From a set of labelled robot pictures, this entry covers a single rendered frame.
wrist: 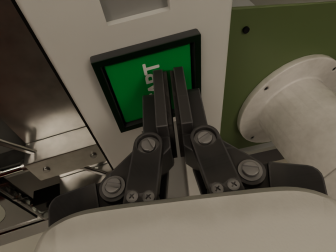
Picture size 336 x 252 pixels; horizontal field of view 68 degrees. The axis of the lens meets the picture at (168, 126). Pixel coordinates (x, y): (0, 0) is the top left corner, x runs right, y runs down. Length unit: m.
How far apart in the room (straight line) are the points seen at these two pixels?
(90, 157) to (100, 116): 0.13
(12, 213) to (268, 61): 0.40
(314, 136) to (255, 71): 0.12
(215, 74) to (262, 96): 0.26
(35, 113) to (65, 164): 0.06
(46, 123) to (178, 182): 0.15
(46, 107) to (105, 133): 0.10
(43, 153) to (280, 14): 0.31
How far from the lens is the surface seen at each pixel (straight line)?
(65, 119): 0.27
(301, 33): 0.40
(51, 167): 0.29
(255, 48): 0.36
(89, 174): 0.34
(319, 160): 0.38
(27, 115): 0.27
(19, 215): 0.40
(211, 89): 0.17
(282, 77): 0.41
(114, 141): 0.18
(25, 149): 0.29
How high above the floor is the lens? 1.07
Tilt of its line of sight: 38 degrees down
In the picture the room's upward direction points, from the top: 159 degrees clockwise
